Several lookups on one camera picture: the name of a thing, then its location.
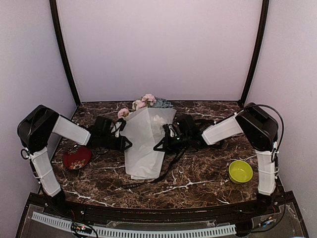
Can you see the black frame post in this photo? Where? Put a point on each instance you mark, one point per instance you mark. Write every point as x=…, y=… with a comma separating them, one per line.
x=256, y=53
x=63, y=53

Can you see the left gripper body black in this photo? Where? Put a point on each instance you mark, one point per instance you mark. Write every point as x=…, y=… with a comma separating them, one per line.
x=118, y=146

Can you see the white fake rose stem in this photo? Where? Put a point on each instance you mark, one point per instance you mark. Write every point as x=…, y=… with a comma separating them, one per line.
x=138, y=104

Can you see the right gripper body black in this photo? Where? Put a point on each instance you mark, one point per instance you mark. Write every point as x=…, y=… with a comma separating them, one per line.
x=174, y=145

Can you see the black front rail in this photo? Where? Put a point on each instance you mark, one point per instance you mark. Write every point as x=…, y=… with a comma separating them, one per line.
x=232, y=213

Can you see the translucent white wrapping paper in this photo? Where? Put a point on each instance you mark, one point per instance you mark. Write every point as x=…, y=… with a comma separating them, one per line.
x=141, y=161

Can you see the white slotted cable duct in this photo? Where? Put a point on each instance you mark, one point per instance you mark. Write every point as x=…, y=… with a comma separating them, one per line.
x=83, y=231

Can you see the lilac hydrangea fake bunch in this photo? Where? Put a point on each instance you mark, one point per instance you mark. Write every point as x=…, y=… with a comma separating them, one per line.
x=157, y=123

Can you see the left black frame post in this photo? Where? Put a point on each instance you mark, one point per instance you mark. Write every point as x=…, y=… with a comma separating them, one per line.
x=63, y=53

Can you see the pink peony fake stem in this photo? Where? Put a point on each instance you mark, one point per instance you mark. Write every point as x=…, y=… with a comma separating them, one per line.
x=149, y=100

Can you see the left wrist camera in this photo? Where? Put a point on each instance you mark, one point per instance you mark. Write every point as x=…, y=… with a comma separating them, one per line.
x=118, y=127

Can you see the yellow-green bowl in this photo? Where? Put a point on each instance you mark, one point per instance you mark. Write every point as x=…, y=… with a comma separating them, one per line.
x=240, y=172

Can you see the blue fake rose bunch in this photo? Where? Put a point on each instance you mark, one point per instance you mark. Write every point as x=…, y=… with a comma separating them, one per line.
x=162, y=103

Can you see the right black frame post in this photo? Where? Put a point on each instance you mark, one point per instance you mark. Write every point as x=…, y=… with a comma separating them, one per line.
x=256, y=53

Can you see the red floral dish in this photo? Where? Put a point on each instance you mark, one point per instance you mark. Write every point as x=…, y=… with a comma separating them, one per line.
x=76, y=157

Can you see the black ribbon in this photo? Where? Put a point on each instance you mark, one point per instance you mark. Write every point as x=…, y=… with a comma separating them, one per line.
x=171, y=166

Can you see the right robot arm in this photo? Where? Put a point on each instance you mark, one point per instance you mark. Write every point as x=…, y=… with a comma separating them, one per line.
x=260, y=129

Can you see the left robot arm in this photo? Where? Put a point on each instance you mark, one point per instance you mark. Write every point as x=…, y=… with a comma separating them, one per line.
x=36, y=129

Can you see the small pink fake rose stem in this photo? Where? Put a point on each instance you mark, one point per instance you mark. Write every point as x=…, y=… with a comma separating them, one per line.
x=123, y=113

